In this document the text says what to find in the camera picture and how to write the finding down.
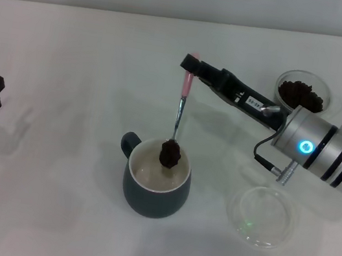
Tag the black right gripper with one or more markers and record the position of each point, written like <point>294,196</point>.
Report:
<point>253,109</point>

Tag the clear glass cup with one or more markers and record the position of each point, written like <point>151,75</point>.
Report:
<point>327,91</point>

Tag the coffee bean pile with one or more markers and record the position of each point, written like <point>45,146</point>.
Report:
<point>299,95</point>

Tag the dark green ceramic mug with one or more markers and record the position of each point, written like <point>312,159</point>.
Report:
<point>151,203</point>

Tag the clear glass saucer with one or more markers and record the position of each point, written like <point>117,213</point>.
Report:
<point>261,215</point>

